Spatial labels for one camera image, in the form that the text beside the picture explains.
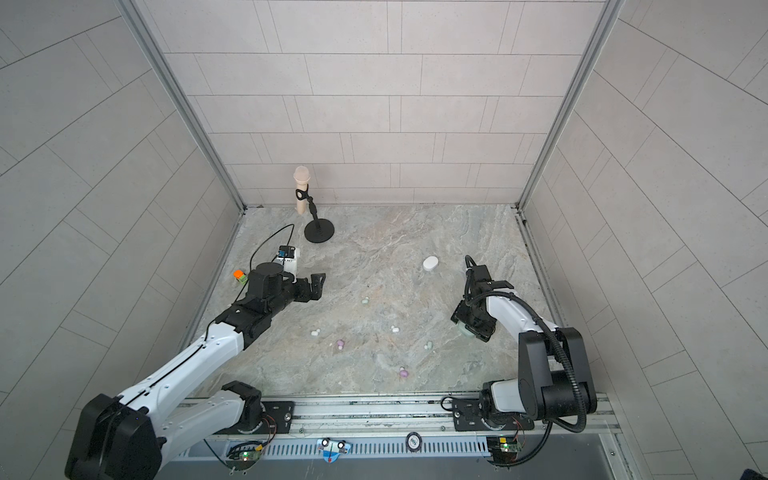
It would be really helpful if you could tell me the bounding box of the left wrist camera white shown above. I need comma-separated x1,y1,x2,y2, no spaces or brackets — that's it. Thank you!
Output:
275,245,300,276

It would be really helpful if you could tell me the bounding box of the orange green small toy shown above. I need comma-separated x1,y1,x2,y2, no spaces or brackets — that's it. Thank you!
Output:
233,270,248,285

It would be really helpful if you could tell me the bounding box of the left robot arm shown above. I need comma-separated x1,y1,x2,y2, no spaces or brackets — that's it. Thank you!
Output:
64,262,326,479

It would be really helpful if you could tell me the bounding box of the aluminium front rail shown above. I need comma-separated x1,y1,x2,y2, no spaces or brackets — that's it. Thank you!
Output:
116,391,620,444

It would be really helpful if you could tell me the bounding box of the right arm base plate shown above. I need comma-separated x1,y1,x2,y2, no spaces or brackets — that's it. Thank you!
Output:
451,398,535,432

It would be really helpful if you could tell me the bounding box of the right green circuit board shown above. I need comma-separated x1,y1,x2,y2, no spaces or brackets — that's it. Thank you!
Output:
486,436,520,466

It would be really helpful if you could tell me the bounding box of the beige microphone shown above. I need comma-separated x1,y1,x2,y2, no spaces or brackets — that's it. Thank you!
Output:
293,166,311,215

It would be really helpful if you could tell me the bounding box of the left green circuit board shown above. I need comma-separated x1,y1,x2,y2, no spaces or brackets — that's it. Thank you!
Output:
227,441,264,463

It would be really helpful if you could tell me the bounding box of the small black round disc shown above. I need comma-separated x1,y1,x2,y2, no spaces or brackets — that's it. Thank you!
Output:
405,432,423,453

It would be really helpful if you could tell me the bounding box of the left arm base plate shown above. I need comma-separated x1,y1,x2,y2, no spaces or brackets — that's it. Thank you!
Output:
238,401,295,435

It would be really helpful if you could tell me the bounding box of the blue white clip gadget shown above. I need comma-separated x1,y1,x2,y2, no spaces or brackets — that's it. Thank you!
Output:
317,437,351,463

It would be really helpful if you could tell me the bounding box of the black microphone stand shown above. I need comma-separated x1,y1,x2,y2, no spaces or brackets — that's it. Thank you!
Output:
304,191,335,244

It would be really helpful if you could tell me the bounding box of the green circuit board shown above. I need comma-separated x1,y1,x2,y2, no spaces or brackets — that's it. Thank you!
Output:
486,436,520,466
227,441,264,463

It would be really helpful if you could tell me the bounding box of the white earbud case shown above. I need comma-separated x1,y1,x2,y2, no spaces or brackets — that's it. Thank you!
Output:
422,255,439,272

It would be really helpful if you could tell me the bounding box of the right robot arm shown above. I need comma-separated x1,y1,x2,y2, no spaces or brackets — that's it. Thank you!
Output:
451,255,597,433

